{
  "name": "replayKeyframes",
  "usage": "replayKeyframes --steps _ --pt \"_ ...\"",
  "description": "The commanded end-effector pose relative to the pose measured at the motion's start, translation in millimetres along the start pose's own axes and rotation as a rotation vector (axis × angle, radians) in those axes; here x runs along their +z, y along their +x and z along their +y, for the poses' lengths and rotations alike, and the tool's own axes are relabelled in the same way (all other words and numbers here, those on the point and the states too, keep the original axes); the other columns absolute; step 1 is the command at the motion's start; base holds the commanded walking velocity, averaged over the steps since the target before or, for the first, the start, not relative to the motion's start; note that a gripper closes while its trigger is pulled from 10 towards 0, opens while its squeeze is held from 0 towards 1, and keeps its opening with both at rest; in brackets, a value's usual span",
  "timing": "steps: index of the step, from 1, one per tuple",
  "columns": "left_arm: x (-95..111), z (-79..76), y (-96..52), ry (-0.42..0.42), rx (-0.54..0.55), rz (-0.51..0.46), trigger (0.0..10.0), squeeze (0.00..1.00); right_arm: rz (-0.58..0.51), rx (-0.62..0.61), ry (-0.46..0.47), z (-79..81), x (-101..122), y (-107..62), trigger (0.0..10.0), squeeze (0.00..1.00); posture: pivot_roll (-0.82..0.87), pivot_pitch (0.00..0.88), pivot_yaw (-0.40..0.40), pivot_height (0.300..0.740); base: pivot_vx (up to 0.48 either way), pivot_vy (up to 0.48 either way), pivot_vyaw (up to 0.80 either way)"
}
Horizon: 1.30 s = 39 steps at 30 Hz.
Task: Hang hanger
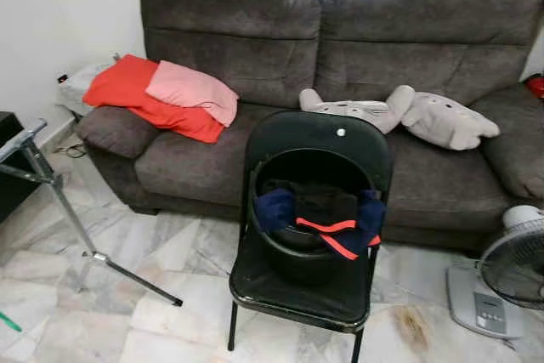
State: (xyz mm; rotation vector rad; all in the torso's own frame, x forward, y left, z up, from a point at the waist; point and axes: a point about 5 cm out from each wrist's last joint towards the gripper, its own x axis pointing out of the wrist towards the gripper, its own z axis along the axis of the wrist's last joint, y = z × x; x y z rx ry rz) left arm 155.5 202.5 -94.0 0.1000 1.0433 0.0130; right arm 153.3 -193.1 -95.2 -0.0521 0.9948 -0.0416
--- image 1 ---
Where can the grey totoro plush toy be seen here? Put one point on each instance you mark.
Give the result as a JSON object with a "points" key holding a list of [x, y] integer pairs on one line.
{"points": [[446, 121], [357, 112]]}

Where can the grey floor fan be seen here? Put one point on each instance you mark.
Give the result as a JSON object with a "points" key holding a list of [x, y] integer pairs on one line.
{"points": [[510, 265]]}

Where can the metal clothes rack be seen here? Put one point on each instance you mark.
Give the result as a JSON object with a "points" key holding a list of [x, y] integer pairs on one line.
{"points": [[59, 195]]}

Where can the white side table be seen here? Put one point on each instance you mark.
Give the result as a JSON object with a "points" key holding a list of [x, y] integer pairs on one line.
{"points": [[85, 87]]}

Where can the red folded blanket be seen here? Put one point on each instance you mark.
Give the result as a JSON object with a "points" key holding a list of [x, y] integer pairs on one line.
{"points": [[119, 91]]}

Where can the small red round object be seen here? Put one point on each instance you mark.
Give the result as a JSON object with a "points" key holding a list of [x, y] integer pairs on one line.
{"points": [[535, 87]]}

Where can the black plastic bucket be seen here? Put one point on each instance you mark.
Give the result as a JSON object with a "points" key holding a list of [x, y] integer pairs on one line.
{"points": [[297, 261]]}

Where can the black folding chair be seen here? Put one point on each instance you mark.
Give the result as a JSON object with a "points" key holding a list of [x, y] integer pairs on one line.
{"points": [[319, 138]]}

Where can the pink pillow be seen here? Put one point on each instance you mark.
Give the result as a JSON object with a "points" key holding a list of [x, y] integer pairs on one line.
{"points": [[191, 91]]}

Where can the black tv console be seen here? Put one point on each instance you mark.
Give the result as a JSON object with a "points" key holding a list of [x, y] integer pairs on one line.
{"points": [[10, 176]]}

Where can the dark brown garment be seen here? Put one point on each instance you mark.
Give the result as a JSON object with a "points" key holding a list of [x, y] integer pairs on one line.
{"points": [[314, 201]]}

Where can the dark grey fabric sofa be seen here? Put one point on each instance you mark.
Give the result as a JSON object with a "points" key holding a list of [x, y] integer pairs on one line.
{"points": [[255, 40]]}

